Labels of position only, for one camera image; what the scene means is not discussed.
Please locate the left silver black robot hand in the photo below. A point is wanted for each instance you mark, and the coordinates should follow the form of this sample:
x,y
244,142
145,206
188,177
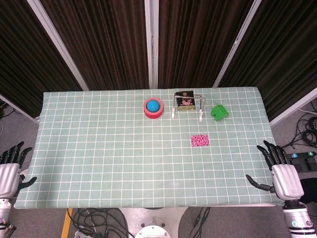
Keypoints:
x,y
8,177

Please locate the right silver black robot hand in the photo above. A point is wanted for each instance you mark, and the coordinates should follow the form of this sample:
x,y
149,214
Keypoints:
x,y
284,178

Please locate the pink patterned packet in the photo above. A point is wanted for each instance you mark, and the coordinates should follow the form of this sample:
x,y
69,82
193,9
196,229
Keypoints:
x,y
200,140

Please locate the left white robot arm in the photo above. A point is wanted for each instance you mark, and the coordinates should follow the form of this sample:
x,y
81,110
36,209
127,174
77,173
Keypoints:
x,y
5,215

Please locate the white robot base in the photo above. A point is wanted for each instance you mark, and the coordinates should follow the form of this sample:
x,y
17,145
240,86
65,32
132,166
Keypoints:
x,y
153,223

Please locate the black foot pedal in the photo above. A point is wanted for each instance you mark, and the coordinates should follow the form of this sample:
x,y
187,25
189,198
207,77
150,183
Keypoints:
x,y
307,164

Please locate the black cloth bundle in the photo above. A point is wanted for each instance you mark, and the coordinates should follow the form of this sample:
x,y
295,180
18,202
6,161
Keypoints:
x,y
310,191

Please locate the yellow floor tape strip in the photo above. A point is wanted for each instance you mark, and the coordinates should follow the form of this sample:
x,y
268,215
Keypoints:
x,y
67,223

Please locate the green plastic toy block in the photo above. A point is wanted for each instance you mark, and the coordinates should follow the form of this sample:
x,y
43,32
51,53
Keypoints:
x,y
219,112

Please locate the green white grid tablecloth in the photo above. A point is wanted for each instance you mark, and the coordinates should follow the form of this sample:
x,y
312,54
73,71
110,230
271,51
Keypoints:
x,y
111,153

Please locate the dark brown curtain panel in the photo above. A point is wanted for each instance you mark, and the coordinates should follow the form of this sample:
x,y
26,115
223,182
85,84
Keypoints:
x,y
99,42
24,62
198,42
284,62

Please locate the red tape roll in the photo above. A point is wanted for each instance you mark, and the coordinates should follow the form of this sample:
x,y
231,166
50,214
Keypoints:
x,y
154,116

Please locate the blue ball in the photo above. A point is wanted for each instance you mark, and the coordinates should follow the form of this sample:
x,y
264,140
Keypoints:
x,y
153,106

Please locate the white partition frame post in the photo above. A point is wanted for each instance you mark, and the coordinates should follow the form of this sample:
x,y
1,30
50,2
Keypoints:
x,y
151,42
237,42
57,42

